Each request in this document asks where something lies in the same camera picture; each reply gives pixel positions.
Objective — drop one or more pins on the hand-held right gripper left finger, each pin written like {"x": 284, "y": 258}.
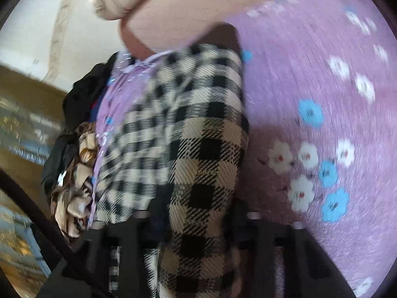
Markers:
{"x": 136, "y": 242}

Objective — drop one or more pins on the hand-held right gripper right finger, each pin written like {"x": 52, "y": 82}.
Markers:
{"x": 262, "y": 242}

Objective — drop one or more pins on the black and cream checked shirt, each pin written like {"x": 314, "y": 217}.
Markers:
{"x": 192, "y": 136}

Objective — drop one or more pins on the brown patterned cloth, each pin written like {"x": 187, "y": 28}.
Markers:
{"x": 74, "y": 192}

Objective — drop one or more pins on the dark grey cloth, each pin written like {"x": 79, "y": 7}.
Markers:
{"x": 59, "y": 161}

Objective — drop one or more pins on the black cloth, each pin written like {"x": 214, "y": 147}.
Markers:
{"x": 86, "y": 93}

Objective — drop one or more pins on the purple floral bedsheet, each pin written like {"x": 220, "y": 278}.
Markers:
{"x": 304, "y": 77}

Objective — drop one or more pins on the pink sofa back cushion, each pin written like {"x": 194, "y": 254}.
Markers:
{"x": 176, "y": 18}

